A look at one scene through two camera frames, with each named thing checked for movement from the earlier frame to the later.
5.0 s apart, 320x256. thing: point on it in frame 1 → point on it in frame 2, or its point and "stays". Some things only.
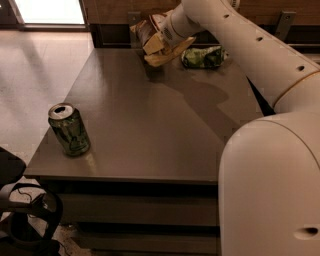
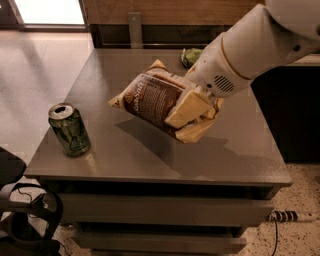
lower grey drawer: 151,242 stays
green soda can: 69,129 stays
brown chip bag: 145,29 → 152,96
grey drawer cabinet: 149,184 stays
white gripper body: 167,32 → 216,73
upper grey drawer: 140,208 stays
